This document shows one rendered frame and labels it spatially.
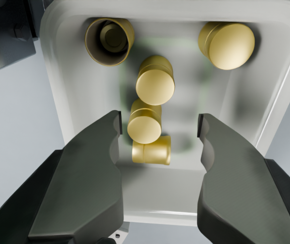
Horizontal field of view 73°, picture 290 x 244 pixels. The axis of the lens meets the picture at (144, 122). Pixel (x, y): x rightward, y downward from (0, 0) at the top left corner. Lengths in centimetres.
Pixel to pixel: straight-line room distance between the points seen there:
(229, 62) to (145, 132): 10
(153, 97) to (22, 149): 24
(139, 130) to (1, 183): 31
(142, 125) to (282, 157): 22
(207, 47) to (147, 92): 6
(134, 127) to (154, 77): 5
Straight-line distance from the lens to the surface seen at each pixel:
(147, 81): 17
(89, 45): 18
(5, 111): 33
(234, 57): 17
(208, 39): 17
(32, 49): 18
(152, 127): 19
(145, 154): 22
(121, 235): 41
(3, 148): 38
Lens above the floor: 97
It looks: 58 degrees down
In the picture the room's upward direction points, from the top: 174 degrees counter-clockwise
